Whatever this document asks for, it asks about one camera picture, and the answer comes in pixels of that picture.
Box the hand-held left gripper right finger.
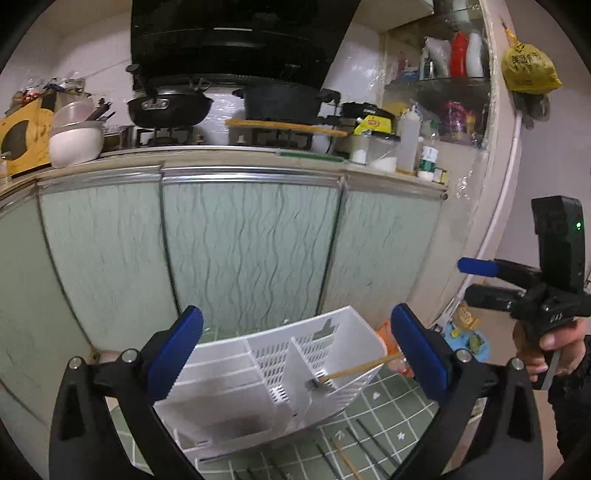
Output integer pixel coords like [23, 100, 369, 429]
[390, 302, 543, 480]

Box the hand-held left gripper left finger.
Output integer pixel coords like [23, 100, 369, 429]
[48, 305, 206, 480]

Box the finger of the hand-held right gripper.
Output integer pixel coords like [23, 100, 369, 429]
[458, 257, 543, 284]
[464, 284, 532, 312]

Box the white utensil holder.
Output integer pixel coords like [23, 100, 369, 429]
[152, 305, 389, 472]

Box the wooden chopstick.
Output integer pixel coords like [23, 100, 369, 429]
[331, 440, 365, 480]
[305, 353, 403, 391]

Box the black chopstick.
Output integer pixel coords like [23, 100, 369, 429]
[313, 442, 336, 480]
[345, 426, 391, 480]
[355, 416, 400, 465]

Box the person's right forearm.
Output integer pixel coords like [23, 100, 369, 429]
[547, 332, 591, 462]

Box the person's right hand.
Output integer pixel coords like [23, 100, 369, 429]
[512, 319, 587, 391]

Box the orange bag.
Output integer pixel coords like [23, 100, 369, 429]
[375, 320, 408, 376]

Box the green checked mat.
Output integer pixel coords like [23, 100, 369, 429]
[108, 323, 462, 480]

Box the white pipe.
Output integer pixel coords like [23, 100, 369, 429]
[455, 134, 523, 297]

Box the green wavy cabinet door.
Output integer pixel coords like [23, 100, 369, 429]
[38, 172, 180, 354]
[322, 181, 447, 325]
[0, 188, 100, 428]
[161, 172, 343, 332]

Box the white bottle green label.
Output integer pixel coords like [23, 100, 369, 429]
[417, 147, 440, 182]

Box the white squeeze bottle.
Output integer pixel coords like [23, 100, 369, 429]
[397, 105, 424, 174]

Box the gray cloth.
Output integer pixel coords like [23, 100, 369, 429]
[512, 90, 553, 130]

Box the clear lidded jar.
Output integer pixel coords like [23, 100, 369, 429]
[368, 134, 400, 174]

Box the purple packet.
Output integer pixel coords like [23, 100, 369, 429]
[443, 102, 476, 136]

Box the yellow packet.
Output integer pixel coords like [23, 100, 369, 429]
[353, 115, 396, 137]

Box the yellow plastic bag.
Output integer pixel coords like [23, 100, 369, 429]
[502, 30, 563, 93]

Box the red bottle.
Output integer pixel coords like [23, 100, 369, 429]
[450, 31, 470, 78]

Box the white bowl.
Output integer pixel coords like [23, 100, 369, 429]
[48, 124, 106, 168]

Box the round wooden board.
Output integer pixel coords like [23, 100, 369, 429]
[225, 119, 349, 138]

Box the gas stove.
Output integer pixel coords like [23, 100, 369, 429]
[104, 124, 334, 154]

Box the black wok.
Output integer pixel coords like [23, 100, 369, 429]
[126, 65, 216, 128]

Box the black cooking pot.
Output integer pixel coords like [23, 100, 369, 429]
[232, 82, 341, 124]

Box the yellow box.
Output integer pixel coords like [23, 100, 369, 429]
[0, 99, 54, 179]

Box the clear plastic bowl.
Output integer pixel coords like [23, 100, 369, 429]
[52, 99, 96, 131]

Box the pile of kitchen clutter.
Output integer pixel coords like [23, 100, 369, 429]
[11, 74, 116, 125]

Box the black range hood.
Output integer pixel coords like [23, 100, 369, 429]
[130, 0, 362, 91]

